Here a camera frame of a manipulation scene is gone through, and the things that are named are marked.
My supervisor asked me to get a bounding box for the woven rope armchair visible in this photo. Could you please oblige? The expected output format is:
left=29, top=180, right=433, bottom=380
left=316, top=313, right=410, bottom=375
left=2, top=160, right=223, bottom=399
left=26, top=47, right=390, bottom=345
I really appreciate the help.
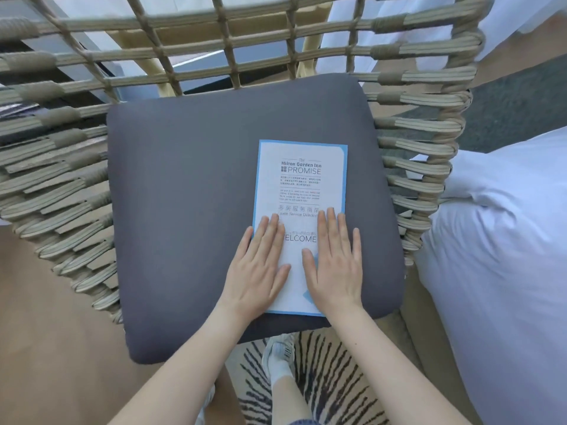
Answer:
left=0, top=0, right=494, bottom=326

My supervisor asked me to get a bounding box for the white sneaker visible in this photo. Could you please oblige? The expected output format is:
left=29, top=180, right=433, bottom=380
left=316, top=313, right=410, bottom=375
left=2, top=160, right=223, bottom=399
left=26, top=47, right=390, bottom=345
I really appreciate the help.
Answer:
left=261, top=334, right=296, bottom=382
left=195, top=384, right=217, bottom=425

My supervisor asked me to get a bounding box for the person's right forearm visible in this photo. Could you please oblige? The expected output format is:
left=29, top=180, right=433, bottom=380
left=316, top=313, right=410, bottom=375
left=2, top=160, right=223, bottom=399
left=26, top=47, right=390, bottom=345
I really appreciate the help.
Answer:
left=317, top=301, right=471, bottom=425

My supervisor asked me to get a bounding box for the beige bed base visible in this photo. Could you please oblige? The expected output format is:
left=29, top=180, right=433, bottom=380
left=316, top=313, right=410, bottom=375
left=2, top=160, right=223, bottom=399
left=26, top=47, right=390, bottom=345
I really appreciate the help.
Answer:
left=389, top=261, right=459, bottom=425

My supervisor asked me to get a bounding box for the white bed duvet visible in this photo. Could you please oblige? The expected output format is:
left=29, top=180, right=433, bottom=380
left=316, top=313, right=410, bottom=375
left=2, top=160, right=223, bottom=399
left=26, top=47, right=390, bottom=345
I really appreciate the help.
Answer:
left=414, top=126, right=567, bottom=425

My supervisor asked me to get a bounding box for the person's left forearm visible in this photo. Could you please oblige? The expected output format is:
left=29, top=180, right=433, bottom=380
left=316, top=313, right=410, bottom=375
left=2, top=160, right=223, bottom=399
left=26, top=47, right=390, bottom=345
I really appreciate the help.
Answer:
left=105, top=302, right=268, bottom=425

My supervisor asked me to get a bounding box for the grey seat cushion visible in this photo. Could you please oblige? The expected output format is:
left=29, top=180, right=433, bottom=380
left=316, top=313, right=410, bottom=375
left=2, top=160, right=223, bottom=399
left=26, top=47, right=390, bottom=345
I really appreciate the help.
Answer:
left=105, top=73, right=406, bottom=366

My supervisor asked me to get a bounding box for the person's leg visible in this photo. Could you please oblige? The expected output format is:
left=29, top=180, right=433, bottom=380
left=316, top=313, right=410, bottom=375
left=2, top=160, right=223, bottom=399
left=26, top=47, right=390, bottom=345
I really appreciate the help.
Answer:
left=270, top=376, right=311, bottom=425

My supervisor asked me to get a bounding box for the person's right hand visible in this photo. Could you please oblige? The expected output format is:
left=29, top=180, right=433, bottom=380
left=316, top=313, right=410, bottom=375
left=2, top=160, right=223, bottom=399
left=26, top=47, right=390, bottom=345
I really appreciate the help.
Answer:
left=302, top=207, right=365, bottom=317

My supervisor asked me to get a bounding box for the white sock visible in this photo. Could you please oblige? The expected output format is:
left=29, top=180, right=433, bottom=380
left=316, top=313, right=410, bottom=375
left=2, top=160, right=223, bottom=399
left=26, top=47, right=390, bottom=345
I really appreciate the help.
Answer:
left=269, top=357, right=294, bottom=387

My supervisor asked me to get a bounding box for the zebra striped rug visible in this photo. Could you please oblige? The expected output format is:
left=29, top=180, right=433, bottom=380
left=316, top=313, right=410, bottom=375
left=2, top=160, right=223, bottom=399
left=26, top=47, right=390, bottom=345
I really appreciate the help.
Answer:
left=225, top=329, right=391, bottom=425

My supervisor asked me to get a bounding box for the person's left hand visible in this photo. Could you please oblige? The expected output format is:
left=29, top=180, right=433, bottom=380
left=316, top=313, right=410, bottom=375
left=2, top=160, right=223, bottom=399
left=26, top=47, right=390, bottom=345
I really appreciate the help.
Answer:
left=216, top=215, right=292, bottom=324

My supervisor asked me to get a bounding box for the white booklet with blue border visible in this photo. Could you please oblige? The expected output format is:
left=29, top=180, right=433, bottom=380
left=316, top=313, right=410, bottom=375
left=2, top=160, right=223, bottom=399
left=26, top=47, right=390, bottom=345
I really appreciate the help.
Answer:
left=252, top=139, right=349, bottom=317

